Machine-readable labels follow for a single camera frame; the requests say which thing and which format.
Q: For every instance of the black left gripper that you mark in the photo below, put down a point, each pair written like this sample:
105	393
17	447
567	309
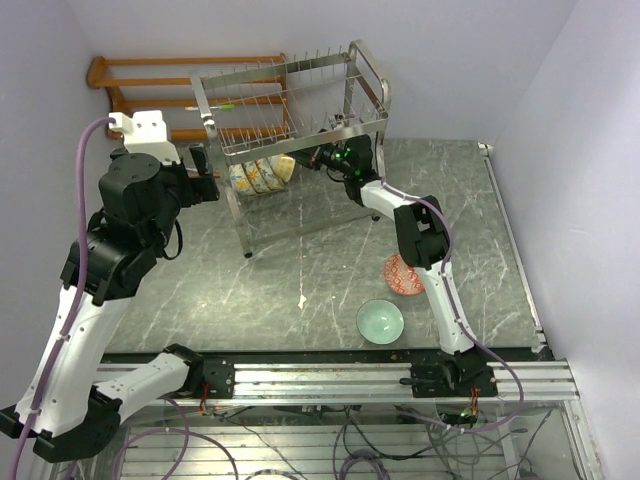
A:
195	188

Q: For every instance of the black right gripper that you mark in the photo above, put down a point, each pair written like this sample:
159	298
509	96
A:
308	157

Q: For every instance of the yellow sun blue bowl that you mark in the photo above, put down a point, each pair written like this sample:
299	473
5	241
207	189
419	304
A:
283	167

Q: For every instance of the orange flower leaf bowl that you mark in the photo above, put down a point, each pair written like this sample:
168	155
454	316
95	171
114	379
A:
272	181

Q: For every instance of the blue orange patterned bowl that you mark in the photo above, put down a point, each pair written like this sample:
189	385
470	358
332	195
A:
239	180

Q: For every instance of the orange star flower bowl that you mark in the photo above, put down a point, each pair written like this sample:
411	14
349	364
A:
255	178

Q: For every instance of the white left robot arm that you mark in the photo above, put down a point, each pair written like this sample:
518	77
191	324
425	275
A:
69	414

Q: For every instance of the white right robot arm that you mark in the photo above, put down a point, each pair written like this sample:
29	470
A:
425	243

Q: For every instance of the stainless steel dish rack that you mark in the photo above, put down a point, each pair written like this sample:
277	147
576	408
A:
349	81

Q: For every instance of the wooden shelf rack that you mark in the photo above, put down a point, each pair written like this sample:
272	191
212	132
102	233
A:
128	95

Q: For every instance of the green capped marker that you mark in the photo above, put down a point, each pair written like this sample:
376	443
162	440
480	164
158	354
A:
212	107

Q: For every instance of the red patterned bowl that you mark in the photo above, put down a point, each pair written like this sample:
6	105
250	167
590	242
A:
401	278

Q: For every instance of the plain teal bowl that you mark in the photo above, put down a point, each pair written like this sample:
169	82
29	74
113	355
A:
380	321

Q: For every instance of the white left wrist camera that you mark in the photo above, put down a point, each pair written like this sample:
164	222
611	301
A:
146	132

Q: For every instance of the aluminium mounting rail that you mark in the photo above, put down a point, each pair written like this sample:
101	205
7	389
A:
289	384

